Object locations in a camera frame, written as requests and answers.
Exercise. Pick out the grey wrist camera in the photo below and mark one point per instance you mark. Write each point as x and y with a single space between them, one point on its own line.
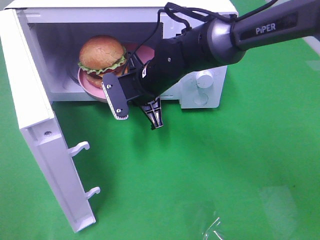
115 96

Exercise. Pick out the white microwave knob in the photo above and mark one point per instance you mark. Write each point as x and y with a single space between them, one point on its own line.
204 79

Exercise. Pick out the white round door button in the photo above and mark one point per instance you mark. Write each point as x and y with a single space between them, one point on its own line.
201 99

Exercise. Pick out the burger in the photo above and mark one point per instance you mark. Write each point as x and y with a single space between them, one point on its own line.
100 55

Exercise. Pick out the green table mat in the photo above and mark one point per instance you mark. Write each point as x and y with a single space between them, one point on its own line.
265 133

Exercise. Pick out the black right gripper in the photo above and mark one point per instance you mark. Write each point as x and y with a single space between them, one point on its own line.
148 82

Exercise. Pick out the white partition panel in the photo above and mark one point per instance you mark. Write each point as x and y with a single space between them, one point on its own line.
313 42

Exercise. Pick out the pink plate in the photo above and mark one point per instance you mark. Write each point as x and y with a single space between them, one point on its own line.
145 53

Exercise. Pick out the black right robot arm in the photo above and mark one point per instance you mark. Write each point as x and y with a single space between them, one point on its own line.
209 40

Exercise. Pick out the white microwave door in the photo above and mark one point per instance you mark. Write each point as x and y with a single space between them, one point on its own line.
37 121

